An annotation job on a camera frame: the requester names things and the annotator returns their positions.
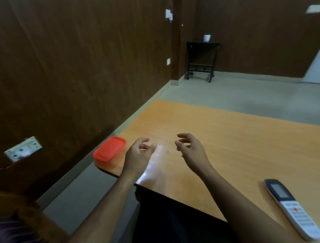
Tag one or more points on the person's right hand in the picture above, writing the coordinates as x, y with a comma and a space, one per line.
195, 156

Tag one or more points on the small white wall switch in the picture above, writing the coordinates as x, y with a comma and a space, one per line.
168, 61

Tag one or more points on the person's right thumb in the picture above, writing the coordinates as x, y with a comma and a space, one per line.
179, 146

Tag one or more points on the person's left hand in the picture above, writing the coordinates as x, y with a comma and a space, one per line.
135, 157

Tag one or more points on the white ceiling light panel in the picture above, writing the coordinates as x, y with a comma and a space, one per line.
313, 8

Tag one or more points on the black wheeled side table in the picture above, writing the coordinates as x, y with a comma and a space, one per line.
202, 56

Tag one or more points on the white remote control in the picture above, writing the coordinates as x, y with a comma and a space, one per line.
290, 205

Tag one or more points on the white wall socket panel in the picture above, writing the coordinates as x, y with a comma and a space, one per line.
23, 149

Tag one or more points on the person's dark striped shirt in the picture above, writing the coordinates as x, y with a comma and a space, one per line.
13, 231

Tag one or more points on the person's right forearm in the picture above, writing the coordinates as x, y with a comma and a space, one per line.
245, 210

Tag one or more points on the person's black trousers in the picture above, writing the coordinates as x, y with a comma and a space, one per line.
175, 220

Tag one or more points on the white wall junction box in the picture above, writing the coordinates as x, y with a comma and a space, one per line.
168, 13

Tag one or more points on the person's left forearm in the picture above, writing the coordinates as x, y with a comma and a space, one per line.
107, 207

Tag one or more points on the white cup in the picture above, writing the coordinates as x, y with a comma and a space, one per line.
206, 38

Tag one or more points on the person's left thumb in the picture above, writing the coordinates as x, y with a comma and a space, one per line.
150, 149

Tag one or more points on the red lidded plastic container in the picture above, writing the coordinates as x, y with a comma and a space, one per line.
109, 149

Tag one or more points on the white door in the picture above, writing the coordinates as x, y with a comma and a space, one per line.
312, 67

